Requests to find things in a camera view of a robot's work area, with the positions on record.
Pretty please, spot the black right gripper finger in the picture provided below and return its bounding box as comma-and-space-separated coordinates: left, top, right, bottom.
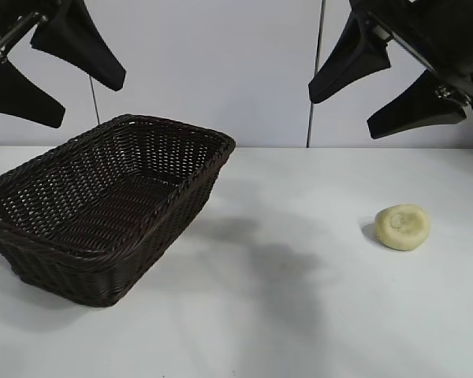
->
367, 70, 468, 140
308, 11, 392, 106

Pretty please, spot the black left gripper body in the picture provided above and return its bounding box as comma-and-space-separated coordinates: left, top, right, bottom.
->
0, 0, 70, 65

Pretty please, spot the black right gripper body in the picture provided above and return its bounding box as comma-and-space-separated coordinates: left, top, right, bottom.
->
350, 0, 473, 116

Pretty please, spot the pale yellow egg yolk pastry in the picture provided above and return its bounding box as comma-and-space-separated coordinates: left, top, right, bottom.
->
374, 203, 431, 252

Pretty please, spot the dark brown wicker basket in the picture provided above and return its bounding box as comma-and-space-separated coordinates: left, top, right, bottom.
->
0, 113, 237, 308

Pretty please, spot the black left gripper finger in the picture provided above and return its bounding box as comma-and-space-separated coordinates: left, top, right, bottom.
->
30, 0, 127, 91
0, 58, 66, 129

